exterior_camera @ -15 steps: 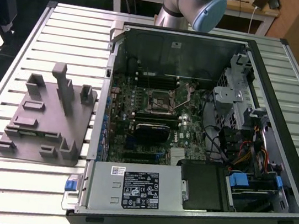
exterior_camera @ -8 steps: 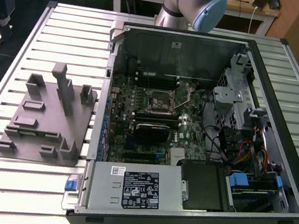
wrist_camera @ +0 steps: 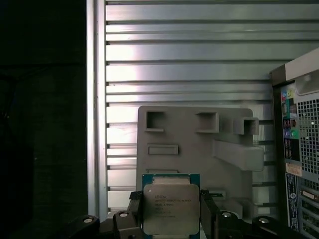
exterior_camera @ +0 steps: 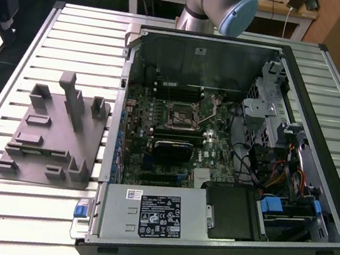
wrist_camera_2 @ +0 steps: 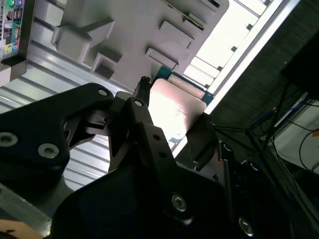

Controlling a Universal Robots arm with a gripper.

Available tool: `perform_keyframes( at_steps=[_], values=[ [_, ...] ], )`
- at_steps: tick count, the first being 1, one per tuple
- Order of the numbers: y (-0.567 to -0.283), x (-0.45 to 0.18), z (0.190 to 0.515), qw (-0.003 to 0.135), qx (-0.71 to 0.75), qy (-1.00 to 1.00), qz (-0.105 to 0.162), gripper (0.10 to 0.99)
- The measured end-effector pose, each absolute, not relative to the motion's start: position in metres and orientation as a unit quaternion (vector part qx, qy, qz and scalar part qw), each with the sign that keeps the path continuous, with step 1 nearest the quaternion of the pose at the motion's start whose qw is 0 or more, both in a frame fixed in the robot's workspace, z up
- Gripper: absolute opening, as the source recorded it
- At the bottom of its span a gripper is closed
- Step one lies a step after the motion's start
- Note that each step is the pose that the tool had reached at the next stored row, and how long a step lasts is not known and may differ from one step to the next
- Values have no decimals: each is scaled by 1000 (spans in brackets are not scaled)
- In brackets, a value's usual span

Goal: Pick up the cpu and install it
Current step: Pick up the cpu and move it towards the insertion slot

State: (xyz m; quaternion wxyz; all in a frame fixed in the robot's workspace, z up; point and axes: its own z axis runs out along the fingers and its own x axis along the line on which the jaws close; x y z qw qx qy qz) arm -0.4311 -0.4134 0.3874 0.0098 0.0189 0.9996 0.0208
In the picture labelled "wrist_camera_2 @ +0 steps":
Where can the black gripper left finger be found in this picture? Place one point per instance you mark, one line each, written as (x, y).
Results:
(37, 124)

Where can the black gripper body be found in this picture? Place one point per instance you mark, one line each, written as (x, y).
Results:
(112, 211)

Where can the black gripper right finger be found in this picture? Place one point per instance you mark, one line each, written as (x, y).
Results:
(207, 144)

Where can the CPU with silver top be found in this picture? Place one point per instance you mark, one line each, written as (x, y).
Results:
(172, 107)

